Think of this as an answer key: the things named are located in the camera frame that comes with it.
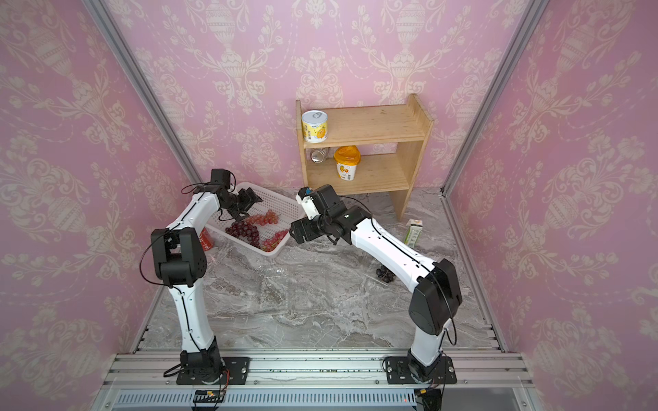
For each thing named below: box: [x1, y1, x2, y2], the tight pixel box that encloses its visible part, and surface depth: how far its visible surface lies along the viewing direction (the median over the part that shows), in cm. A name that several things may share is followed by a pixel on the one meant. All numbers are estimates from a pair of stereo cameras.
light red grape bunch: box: [244, 208, 280, 227], surface depth 108 cm
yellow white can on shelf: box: [301, 109, 329, 144], surface depth 74 cm
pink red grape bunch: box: [260, 230, 288, 253], surface depth 102 cm
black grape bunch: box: [376, 265, 395, 284], surface depth 93 cm
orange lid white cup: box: [333, 145, 362, 182], surface depth 91 cm
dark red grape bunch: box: [224, 220, 261, 249], surface depth 102 cm
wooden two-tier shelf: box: [295, 93, 435, 222], surface depth 87 cm
